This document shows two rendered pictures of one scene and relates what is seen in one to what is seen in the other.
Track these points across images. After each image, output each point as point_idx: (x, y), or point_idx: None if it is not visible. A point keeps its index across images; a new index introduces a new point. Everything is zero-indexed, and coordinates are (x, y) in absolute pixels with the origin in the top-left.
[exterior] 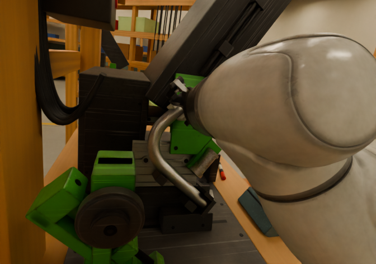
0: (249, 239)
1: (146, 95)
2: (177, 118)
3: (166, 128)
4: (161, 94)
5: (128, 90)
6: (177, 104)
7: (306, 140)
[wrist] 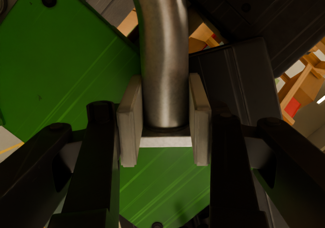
0: None
1: (259, 40)
2: (139, 79)
3: (120, 31)
4: (228, 83)
5: (303, 7)
6: (231, 156)
7: None
